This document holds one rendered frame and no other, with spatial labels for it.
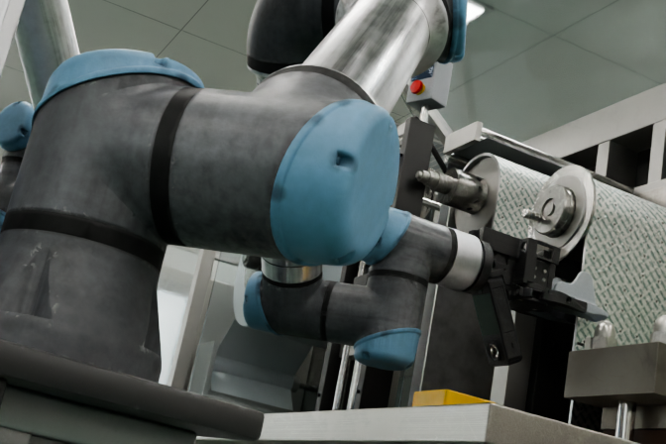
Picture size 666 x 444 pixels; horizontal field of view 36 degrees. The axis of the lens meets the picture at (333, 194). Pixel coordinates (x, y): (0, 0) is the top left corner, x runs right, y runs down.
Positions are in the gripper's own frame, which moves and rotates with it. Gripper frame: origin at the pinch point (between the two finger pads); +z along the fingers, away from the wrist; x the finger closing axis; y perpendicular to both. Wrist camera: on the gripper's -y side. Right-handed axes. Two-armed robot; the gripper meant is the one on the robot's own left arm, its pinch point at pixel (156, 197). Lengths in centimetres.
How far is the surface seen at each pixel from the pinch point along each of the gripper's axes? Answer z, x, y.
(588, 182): 1, 72, -15
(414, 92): 38, 21, -42
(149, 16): 186, -201, -131
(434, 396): -26, 70, 23
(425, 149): 14.3, 39.2, -21.1
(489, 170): 20, 49, -21
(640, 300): 10, 81, -1
